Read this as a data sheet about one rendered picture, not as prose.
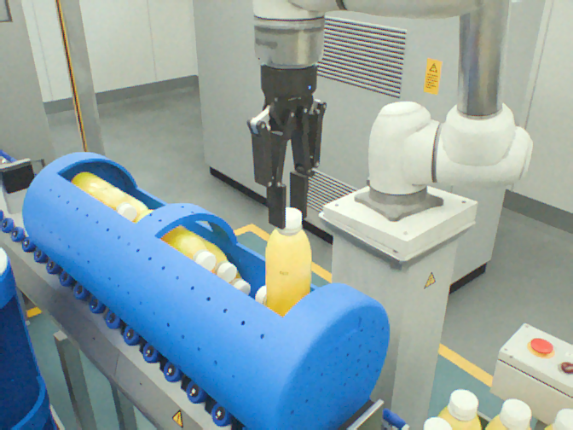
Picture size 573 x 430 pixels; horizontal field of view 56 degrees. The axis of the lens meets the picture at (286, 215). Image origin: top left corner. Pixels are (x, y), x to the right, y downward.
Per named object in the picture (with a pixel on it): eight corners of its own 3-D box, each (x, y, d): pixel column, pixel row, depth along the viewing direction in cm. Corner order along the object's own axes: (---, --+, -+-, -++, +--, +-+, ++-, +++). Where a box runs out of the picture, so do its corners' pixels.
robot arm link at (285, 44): (238, 15, 68) (240, 63, 71) (289, 24, 63) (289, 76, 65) (288, 8, 74) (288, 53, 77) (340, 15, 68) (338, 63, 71)
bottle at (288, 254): (271, 307, 95) (269, 209, 86) (312, 312, 94) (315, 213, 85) (262, 334, 89) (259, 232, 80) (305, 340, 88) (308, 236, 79)
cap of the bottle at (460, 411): (463, 394, 84) (465, 386, 83) (482, 411, 81) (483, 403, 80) (443, 403, 83) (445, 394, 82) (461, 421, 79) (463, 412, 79)
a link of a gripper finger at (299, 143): (280, 102, 75) (287, 98, 76) (291, 171, 82) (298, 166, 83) (300, 108, 73) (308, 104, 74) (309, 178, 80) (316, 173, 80)
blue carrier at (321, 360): (132, 235, 156) (121, 140, 143) (383, 400, 102) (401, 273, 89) (32, 272, 138) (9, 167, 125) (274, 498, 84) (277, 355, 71)
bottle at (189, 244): (151, 244, 119) (206, 281, 107) (125, 235, 114) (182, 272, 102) (166, 215, 120) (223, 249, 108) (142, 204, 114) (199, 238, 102)
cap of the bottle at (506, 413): (512, 431, 78) (514, 422, 77) (494, 410, 81) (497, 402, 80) (535, 424, 79) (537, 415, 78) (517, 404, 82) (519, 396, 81)
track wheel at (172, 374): (179, 354, 108) (172, 353, 107) (188, 372, 106) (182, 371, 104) (165, 369, 109) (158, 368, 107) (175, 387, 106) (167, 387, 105)
